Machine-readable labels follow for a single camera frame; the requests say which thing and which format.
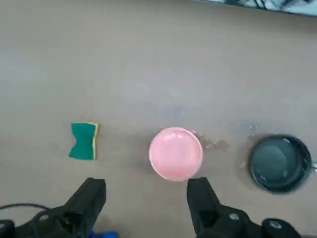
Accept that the pink bowl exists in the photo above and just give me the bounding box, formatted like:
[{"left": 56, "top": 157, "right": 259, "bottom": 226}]
[{"left": 148, "top": 127, "right": 204, "bottom": 181}]

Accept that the black pan with pale handle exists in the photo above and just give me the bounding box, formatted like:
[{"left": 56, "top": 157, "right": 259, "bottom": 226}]
[{"left": 248, "top": 134, "right": 317, "bottom": 195}]

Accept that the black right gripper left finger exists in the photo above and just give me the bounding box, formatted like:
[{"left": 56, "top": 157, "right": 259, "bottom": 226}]
[{"left": 0, "top": 177, "right": 107, "bottom": 238}]

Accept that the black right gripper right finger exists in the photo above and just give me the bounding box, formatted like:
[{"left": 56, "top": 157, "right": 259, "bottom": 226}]
[{"left": 187, "top": 177, "right": 304, "bottom": 238}]

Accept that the thin dark gripper cable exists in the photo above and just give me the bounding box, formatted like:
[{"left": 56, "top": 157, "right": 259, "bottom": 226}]
[{"left": 0, "top": 202, "right": 54, "bottom": 215}]

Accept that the blue cloth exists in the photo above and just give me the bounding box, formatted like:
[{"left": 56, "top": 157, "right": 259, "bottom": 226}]
[{"left": 89, "top": 230, "right": 117, "bottom": 238}]

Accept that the green and yellow sponge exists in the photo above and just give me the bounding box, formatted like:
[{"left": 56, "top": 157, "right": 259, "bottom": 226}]
[{"left": 68, "top": 121, "right": 100, "bottom": 161}]

